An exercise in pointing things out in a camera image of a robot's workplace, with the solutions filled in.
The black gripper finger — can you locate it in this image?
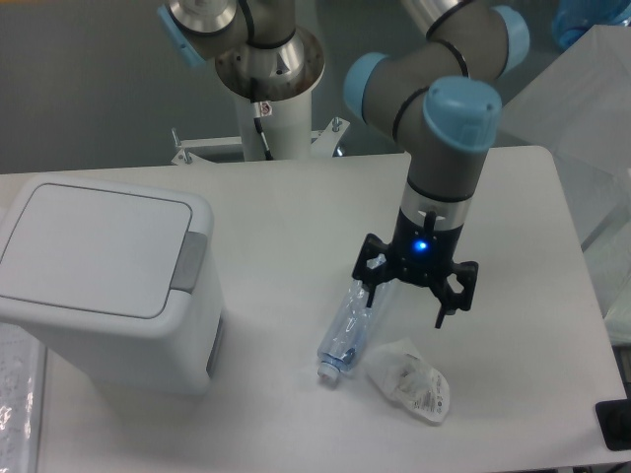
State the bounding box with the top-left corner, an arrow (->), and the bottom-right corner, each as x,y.
352,234 -> 399,306
429,261 -> 479,329

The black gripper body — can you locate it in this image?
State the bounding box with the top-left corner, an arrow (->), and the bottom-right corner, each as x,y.
388,210 -> 462,287

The white push-lid trash can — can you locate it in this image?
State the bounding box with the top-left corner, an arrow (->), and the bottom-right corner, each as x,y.
1,173 -> 223,395

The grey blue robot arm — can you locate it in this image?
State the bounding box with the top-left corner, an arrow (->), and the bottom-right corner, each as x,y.
158,1 -> 529,317

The crushed clear plastic bottle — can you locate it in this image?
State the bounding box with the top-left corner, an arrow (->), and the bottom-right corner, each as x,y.
316,280 -> 393,388

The crumpled clear plastic wrapper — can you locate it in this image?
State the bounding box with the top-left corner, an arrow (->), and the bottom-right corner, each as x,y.
364,338 -> 451,425

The translucent plastic storage box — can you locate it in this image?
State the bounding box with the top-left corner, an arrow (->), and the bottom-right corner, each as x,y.
501,26 -> 630,346

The black device at edge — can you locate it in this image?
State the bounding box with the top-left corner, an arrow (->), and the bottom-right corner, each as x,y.
596,399 -> 630,451

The blue water jug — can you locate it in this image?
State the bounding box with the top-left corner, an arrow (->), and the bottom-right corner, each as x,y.
551,0 -> 630,50

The clear plastic sheet document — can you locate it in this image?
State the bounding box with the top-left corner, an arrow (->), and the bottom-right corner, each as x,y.
1,323 -> 46,472

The white pedestal base bracket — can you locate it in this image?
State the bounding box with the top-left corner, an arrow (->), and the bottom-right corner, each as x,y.
171,116 -> 350,166

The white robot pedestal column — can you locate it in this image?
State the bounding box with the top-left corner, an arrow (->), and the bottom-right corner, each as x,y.
233,92 -> 312,155

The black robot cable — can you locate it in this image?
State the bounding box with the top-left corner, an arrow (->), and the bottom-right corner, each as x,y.
249,76 -> 275,162

